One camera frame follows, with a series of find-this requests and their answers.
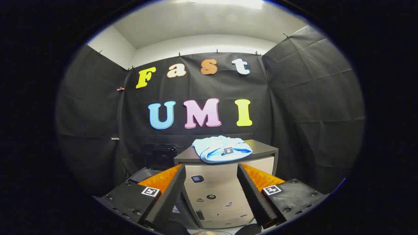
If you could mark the beige cabinet with dark top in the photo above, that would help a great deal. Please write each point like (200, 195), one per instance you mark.
(215, 186)

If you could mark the grey top-loading washing machine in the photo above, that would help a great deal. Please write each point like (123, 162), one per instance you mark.
(163, 156)

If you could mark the light blue garment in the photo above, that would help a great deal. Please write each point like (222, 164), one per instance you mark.
(212, 150)

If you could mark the black backdrop cloth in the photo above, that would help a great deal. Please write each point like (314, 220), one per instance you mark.
(196, 88)

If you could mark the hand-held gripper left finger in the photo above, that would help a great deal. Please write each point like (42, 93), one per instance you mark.
(169, 192)

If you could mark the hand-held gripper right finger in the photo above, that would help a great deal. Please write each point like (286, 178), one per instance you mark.
(253, 192)

